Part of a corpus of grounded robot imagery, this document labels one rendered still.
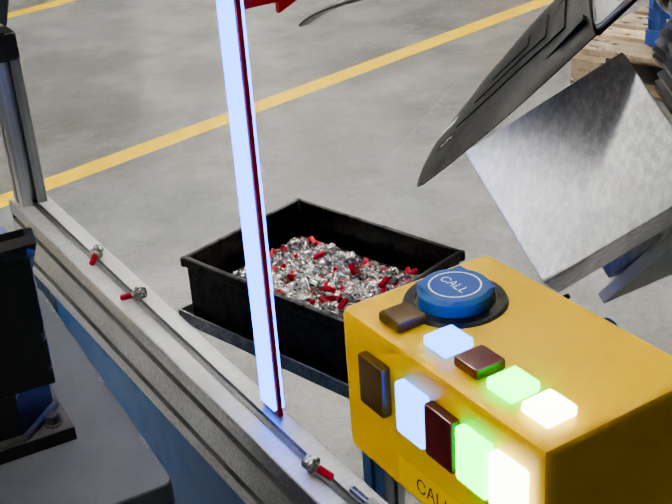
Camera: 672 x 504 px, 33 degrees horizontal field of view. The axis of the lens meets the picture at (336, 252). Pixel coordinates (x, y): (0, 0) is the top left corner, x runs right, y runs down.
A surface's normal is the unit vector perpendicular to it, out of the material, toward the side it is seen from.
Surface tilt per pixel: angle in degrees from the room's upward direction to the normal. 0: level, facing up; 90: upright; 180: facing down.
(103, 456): 0
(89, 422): 0
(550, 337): 0
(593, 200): 55
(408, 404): 90
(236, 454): 90
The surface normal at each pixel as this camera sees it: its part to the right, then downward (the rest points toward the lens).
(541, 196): -0.34, -0.15
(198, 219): -0.07, -0.89
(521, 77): -0.79, -0.53
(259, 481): -0.84, 0.29
